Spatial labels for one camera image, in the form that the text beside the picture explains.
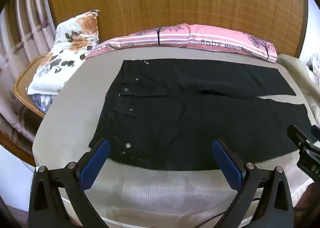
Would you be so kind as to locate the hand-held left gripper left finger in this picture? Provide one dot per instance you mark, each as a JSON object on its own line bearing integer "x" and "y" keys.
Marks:
{"x": 96, "y": 157}

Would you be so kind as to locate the pink striped pillow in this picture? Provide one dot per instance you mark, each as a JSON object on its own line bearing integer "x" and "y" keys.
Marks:
{"x": 225, "y": 40}
{"x": 140, "y": 39}

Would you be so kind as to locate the black pants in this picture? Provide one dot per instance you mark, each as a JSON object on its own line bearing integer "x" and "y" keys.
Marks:
{"x": 180, "y": 117}

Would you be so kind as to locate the wicker chair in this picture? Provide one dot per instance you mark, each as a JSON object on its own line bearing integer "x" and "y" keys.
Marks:
{"x": 25, "y": 85}

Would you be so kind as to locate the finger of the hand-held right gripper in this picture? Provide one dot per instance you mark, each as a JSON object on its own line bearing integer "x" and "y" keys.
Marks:
{"x": 316, "y": 132}
{"x": 298, "y": 136}

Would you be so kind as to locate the grey floral cushion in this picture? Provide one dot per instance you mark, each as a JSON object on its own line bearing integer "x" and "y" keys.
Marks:
{"x": 42, "y": 101}

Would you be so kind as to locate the patterned curtain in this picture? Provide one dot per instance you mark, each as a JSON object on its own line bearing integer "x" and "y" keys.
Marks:
{"x": 22, "y": 30}

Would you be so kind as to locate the white plastic bag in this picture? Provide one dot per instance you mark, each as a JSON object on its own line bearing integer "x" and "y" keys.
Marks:
{"x": 314, "y": 66}

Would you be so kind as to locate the beige blanket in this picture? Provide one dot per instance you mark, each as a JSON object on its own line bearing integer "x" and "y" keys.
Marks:
{"x": 297, "y": 75}

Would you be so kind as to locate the wooden headboard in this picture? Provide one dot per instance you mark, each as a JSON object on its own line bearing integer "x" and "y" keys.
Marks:
{"x": 175, "y": 0}

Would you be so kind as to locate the white floral pillow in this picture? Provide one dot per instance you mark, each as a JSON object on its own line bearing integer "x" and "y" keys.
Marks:
{"x": 67, "y": 47}

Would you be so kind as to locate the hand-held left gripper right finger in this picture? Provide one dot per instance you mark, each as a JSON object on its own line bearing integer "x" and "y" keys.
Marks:
{"x": 225, "y": 159}

